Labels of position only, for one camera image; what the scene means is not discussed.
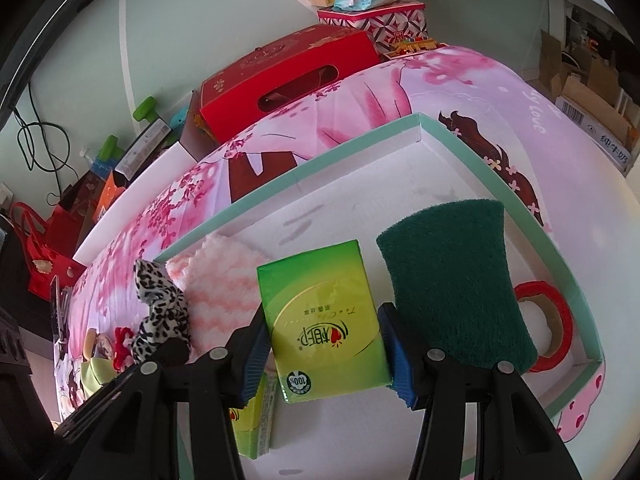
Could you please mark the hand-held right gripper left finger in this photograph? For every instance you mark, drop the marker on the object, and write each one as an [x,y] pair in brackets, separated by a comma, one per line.
[255,355]

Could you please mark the red and white patterned box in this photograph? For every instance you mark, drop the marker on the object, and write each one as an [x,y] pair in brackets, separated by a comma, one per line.
[385,27]

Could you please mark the leopard print cloth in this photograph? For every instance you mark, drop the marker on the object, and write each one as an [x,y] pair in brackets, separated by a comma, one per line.
[155,310]

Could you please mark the white foam board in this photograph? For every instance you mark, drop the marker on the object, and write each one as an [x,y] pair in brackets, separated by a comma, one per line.
[130,210]

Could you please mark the blue wet wipes packet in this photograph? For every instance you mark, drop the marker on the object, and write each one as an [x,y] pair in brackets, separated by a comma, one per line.
[370,0]

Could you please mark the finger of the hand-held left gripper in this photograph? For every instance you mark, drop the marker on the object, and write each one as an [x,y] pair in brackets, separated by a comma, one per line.
[172,352]

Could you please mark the teal-rimmed white cardboard box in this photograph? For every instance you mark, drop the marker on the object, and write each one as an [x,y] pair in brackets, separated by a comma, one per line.
[350,200]

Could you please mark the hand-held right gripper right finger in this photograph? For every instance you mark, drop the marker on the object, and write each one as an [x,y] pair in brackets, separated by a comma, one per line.
[395,355]

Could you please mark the red gift box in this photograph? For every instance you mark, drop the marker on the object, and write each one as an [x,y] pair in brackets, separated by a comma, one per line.
[280,75]

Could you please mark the brown cardboard box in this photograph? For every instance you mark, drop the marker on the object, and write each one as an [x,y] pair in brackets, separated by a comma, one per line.
[192,135]

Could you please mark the pink and white fluffy cloth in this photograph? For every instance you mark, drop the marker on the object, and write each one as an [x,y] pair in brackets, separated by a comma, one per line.
[220,285]

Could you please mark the red felt bag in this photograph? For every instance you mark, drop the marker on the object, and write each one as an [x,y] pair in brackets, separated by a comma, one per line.
[45,265]

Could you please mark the orange cardboard box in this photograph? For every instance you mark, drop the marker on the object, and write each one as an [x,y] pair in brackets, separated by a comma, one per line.
[107,195]

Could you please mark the dark red paper bag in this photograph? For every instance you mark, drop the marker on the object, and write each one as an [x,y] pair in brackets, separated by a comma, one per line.
[70,215]

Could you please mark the blue water bottle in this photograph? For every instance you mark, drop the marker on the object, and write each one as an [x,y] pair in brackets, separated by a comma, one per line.
[95,162]

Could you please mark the light green cloth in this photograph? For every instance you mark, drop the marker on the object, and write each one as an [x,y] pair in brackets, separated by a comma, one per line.
[97,375]

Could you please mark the stack of cardboard boxes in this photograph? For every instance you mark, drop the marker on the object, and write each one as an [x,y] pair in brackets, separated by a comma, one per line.
[590,100]

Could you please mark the grey and black box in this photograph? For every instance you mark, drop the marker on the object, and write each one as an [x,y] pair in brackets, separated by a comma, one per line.
[142,150]

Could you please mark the red pipe cleaner flower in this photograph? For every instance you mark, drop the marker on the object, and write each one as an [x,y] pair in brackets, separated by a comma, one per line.
[122,347]

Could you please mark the smartphone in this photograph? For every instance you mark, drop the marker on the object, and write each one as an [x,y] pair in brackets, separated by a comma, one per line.
[55,305]

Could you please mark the red tape roll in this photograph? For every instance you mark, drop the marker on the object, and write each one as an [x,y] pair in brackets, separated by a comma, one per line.
[565,320]

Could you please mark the beige round puff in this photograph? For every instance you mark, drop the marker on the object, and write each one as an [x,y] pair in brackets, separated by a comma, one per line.
[90,342]

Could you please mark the green tissue packet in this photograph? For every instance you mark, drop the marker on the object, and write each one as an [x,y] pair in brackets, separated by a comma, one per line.
[320,310]
[250,430]

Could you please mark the teal speaker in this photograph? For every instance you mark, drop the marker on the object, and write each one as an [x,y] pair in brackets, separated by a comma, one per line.
[178,119]

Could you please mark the green and yellow sponge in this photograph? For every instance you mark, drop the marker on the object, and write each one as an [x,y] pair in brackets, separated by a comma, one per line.
[450,285]

